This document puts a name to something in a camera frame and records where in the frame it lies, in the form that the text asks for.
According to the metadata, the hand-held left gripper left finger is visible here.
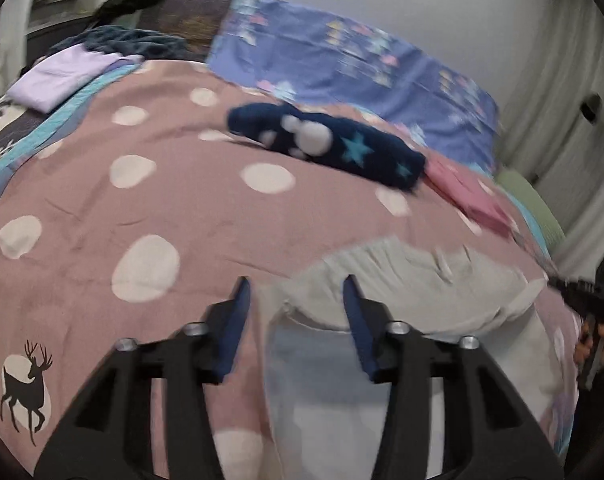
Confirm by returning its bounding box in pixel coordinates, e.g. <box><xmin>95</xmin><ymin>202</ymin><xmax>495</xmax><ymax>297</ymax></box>
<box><xmin>34</xmin><ymin>276</ymin><xmax>253</xmax><ymax>480</ymax></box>

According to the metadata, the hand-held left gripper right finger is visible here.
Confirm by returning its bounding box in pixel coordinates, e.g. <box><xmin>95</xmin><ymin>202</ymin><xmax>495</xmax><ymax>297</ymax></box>
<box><xmin>343</xmin><ymin>274</ymin><xmax>565</xmax><ymax>480</ymax></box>

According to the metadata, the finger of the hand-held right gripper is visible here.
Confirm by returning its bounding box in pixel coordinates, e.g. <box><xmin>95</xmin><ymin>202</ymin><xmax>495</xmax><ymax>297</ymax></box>
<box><xmin>547</xmin><ymin>277</ymin><xmax>578</xmax><ymax>297</ymax></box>

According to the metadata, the grey long-sleeve shirt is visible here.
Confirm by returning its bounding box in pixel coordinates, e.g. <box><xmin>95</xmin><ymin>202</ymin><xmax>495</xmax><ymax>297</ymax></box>
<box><xmin>259</xmin><ymin>235</ymin><xmax>578</xmax><ymax>480</ymax></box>

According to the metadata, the person's right forearm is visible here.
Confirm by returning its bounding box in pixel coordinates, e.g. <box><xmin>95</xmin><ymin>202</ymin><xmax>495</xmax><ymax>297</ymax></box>
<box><xmin>564</xmin><ymin>355</ymin><xmax>604</xmax><ymax>471</ymax></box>

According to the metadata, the pink folded clothes stack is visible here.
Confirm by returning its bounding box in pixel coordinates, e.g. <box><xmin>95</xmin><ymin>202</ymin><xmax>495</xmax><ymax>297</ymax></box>
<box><xmin>422</xmin><ymin>152</ymin><xmax>518</xmax><ymax>240</ymax></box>

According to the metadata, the person's right hand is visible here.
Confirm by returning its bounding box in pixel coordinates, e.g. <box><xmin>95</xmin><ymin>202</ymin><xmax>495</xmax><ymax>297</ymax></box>
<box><xmin>573</xmin><ymin>317</ymin><xmax>604</xmax><ymax>367</ymax></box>

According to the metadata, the light blue quilt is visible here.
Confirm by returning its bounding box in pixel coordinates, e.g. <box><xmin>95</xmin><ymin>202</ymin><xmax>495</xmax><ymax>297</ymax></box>
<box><xmin>512</xmin><ymin>195</ymin><xmax>558</xmax><ymax>273</ymax></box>

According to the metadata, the green pillow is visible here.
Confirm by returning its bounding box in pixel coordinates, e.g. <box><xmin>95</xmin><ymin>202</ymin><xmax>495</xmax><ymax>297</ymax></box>
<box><xmin>496</xmin><ymin>169</ymin><xmax>568</xmax><ymax>246</ymax></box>

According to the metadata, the pink polka dot blanket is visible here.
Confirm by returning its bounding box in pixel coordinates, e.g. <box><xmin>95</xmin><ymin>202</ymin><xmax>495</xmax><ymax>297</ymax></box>
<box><xmin>0</xmin><ymin>57</ymin><xmax>583</xmax><ymax>480</ymax></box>

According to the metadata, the navy star-print garment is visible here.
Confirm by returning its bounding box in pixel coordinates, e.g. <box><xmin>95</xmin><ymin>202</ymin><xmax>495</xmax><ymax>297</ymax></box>
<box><xmin>226</xmin><ymin>102</ymin><xmax>427</xmax><ymax>192</ymax></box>

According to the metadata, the black floor lamp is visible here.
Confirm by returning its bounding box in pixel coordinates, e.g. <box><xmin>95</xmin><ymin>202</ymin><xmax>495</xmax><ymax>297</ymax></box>
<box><xmin>582</xmin><ymin>92</ymin><xmax>603</xmax><ymax>123</ymax></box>

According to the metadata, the pleated grey curtain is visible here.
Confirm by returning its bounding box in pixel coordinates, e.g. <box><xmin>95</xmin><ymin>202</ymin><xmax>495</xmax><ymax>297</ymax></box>
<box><xmin>502</xmin><ymin>0</ymin><xmax>604</xmax><ymax>261</ymax></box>

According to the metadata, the blue tree-print pillow cover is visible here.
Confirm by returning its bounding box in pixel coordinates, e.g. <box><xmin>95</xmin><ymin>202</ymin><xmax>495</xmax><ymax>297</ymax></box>
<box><xmin>206</xmin><ymin>0</ymin><xmax>500</xmax><ymax>176</ymax></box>

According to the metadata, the dark blue fleece blanket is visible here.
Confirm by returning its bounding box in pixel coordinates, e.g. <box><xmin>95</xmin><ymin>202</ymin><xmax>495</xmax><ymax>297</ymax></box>
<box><xmin>49</xmin><ymin>25</ymin><xmax>203</xmax><ymax>61</ymax></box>

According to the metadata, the cartoon print bed sheet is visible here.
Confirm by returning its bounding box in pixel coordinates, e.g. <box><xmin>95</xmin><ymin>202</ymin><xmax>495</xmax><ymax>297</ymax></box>
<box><xmin>0</xmin><ymin>57</ymin><xmax>143</xmax><ymax>221</ymax></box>

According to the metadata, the lavender folded cloth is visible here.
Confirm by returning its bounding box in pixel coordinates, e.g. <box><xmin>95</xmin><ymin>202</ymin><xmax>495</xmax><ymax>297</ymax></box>
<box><xmin>6</xmin><ymin>44</ymin><xmax>128</xmax><ymax>113</ymax></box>

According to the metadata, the dark tree-pattern headboard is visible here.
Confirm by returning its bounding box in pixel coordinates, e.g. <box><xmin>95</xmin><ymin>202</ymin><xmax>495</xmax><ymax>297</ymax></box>
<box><xmin>147</xmin><ymin>0</ymin><xmax>233</xmax><ymax>58</ymax></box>

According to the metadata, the black garment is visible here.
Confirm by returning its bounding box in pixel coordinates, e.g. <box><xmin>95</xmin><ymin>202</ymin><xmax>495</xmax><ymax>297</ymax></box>
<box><xmin>96</xmin><ymin>0</ymin><xmax>190</xmax><ymax>23</ymax></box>

